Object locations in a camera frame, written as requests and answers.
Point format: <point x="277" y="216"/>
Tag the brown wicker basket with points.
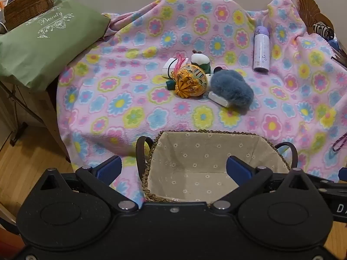
<point x="27" y="5"/>

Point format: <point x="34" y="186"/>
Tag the orange patterned fabric ball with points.
<point x="189" y="81"/>

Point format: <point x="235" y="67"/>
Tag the zebra striped item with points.
<point x="324" y="31"/>

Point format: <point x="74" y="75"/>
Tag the woven basket with fabric lining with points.
<point x="189" y="151"/>

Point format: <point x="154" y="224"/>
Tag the small blue item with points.
<point x="333" y="44"/>

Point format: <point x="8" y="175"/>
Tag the blue fluffy plush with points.
<point x="231" y="88"/>

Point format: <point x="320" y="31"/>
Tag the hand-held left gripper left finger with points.
<point x="108" y="170"/>

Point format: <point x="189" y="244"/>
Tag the green printed cushion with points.
<point x="40" y="48"/>

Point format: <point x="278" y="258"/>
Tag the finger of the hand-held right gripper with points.
<point x="343" y="174"/>

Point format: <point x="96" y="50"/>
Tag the brown wicker fan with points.
<point x="311" y="8"/>

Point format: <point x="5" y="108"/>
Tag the white and green plush toy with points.
<point x="200" y="59"/>

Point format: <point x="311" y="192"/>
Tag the white plastic packet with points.
<point x="218" y="98"/>

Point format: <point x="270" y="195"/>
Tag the wooden side cabinet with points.
<point x="27" y="105"/>

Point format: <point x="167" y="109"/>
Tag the pink floral fleece blanket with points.
<point x="135" y="46"/>

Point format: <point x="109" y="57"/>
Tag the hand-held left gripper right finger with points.
<point x="238" y="170"/>

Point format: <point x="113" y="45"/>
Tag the white towel with pink edge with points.
<point x="168" y="67"/>

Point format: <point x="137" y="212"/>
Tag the purple and white bottle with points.
<point x="261" y="50"/>

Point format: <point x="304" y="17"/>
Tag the small black pompom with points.
<point x="217" y="70"/>

